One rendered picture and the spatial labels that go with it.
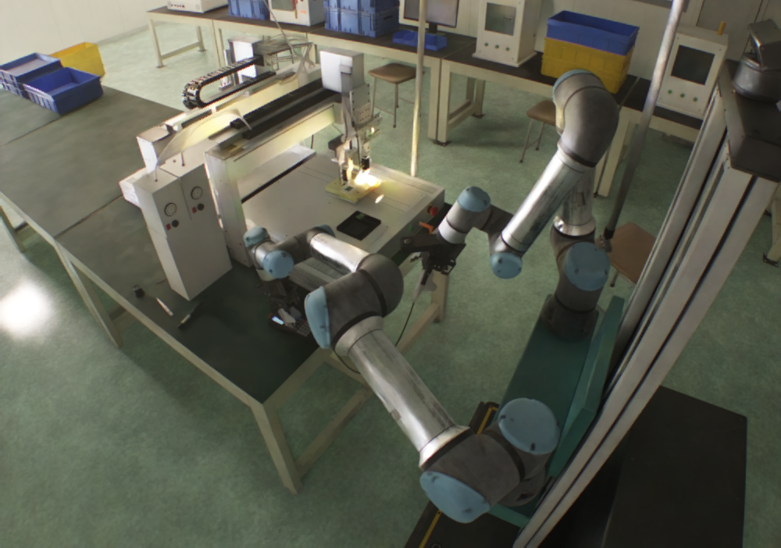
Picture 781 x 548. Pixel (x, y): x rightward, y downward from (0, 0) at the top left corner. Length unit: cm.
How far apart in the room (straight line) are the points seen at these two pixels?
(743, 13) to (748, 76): 406
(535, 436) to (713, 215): 47
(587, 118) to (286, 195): 138
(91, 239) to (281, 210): 90
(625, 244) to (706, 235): 198
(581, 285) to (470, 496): 62
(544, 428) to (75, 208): 233
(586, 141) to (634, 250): 166
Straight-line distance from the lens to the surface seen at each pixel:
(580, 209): 128
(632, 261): 257
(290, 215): 195
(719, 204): 66
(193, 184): 165
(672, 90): 374
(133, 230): 231
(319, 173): 219
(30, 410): 291
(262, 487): 220
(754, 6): 480
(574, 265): 123
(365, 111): 197
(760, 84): 75
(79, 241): 240
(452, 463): 85
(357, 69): 190
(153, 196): 158
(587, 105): 104
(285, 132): 181
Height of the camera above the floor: 199
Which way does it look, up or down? 41 degrees down
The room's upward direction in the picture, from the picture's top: straight up
